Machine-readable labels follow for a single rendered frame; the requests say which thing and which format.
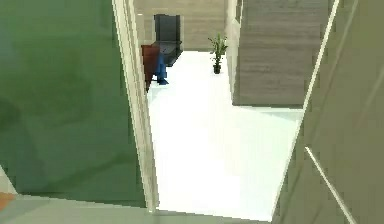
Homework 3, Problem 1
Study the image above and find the blue cloth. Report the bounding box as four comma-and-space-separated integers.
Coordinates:
153, 53, 170, 86

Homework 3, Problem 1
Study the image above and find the reddish brown wooden cabinet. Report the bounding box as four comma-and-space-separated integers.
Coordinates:
140, 44, 161, 93

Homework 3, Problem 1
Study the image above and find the green potted house plant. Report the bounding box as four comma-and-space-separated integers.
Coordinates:
207, 32, 229, 75

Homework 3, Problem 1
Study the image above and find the pale olive room door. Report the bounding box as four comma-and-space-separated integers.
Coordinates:
271, 0, 384, 224

